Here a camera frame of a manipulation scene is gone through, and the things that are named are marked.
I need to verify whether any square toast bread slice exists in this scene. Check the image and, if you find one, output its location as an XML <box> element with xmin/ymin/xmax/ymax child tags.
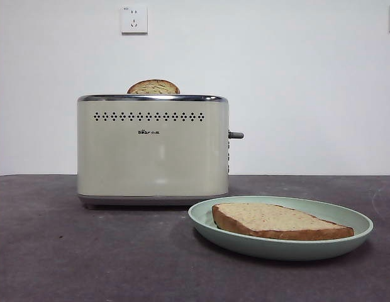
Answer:
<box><xmin>211</xmin><ymin>202</ymin><xmax>355</xmax><ymax>242</ymax></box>

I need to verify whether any pale green round plate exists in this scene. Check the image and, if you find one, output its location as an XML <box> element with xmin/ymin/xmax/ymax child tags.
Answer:
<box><xmin>187</xmin><ymin>195</ymin><xmax>374</xmax><ymax>261</ymax></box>

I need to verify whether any cream steel two-slot toaster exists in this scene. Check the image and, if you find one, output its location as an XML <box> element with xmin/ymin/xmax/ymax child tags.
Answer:
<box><xmin>77</xmin><ymin>93</ymin><xmax>245</xmax><ymax>208</ymax></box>

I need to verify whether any round-topped toast bread slice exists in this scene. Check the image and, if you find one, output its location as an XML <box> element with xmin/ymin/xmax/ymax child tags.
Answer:
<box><xmin>126</xmin><ymin>79</ymin><xmax>181</xmax><ymax>95</ymax></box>

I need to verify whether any white wall power socket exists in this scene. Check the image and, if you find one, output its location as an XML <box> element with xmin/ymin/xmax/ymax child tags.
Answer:
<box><xmin>121</xmin><ymin>5</ymin><xmax>148</xmax><ymax>35</ymax></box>

